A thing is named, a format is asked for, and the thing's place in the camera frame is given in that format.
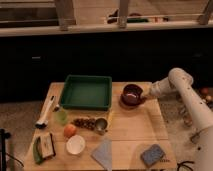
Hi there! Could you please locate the small white bowl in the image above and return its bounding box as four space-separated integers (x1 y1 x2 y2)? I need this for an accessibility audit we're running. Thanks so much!
66 135 86 155

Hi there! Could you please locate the black stand with cable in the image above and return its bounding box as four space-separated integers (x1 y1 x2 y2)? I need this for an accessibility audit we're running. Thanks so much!
0 128 24 171

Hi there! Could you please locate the orange fruit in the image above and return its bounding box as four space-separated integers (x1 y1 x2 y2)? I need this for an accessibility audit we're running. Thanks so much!
64 124 77 138

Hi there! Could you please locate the orange bowl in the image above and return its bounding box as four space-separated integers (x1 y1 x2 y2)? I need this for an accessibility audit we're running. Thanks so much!
119 97 146 110

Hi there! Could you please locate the blue sponge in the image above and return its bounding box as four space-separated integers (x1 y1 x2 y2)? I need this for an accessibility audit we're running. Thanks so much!
140 144 165 167

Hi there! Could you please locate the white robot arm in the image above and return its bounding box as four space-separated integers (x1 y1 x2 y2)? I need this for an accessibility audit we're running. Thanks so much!
146 68 213 171

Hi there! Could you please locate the green plastic cup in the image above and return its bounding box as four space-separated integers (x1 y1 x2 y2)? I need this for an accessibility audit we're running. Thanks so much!
54 110 67 125

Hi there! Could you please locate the green cucumber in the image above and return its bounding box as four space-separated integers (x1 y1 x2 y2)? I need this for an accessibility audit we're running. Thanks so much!
33 137 43 165

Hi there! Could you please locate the grey folded cloth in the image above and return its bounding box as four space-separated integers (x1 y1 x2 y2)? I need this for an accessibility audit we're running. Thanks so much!
91 139 112 171

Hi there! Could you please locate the bunch of dark grapes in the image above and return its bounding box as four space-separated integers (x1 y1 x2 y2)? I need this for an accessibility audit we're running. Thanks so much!
73 118 95 130

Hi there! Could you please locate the dark maroon bowl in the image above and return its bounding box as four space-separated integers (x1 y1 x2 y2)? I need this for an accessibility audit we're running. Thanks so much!
121 84 143 106

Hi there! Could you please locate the beige scrub sponge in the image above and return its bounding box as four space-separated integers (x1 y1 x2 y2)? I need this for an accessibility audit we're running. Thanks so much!
41 133 55 158

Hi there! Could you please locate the green plastic tray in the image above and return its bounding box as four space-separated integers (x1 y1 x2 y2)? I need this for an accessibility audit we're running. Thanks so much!
59 75 112 111

